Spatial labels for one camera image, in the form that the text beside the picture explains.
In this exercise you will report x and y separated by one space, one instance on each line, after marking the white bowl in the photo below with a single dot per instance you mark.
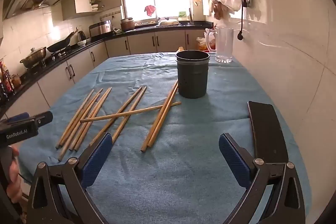
81 43

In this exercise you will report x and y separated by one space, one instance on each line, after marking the glass spice jar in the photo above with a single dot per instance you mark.
16 81

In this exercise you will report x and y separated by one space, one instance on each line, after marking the black smartphone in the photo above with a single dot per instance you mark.
265 129

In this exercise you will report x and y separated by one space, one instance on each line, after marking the red cloth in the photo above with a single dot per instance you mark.
150 10

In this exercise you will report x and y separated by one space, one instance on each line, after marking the clear glass pitcher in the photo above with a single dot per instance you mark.
224 45

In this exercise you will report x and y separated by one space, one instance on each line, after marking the gas stove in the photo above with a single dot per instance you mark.
59 54

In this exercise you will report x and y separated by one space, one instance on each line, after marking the set of wooden chopsticks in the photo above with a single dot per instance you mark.
118 114

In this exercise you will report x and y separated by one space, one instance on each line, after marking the dark grey utensil holder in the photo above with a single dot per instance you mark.
193 77

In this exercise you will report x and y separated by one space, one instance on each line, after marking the red basin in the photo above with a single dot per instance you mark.
210 51

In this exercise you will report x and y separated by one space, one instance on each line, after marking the red label sauce bottle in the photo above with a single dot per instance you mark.
6 77

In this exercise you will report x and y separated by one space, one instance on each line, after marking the cream base cabinets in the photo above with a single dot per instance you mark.
141 43

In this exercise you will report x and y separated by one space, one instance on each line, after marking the person's left hand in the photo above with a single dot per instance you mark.
14 176

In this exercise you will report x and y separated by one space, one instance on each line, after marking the white cutting board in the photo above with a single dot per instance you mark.
206 3

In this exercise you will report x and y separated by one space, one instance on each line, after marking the blue tablecloth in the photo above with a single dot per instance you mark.
183 161

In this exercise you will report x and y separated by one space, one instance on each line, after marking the steel rice cooker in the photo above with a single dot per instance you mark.
101 28

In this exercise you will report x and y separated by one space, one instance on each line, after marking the green box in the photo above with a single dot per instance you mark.
182 16

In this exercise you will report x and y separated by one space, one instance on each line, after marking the beige plastic bag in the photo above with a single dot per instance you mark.
220 12

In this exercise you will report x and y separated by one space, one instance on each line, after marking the black wok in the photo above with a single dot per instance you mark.
59 46

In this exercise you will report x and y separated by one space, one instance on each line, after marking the plastic bag with orange food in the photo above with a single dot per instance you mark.
201 44

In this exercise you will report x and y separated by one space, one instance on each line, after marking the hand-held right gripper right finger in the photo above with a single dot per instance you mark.
233 158

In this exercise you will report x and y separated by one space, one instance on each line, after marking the open wall cabinet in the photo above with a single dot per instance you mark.
81 1

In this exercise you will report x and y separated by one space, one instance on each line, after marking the steel kettle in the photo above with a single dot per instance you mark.
82 35

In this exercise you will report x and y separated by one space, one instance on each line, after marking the stacked white dishes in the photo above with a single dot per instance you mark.
94 6

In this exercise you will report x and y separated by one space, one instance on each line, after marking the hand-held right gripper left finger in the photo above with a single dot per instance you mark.
97 158

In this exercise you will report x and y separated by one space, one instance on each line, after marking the yellow rounded object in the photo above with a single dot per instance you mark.
180 49

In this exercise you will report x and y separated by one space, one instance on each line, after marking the steel faucet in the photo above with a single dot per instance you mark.
191 16

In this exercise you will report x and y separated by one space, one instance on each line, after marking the black kitchen countertop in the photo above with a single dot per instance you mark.
78 49

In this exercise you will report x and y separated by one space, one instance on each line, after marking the brown clay pot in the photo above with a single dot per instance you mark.
127 25

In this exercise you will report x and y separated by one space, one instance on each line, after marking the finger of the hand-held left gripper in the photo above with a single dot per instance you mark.
45 117
18 117

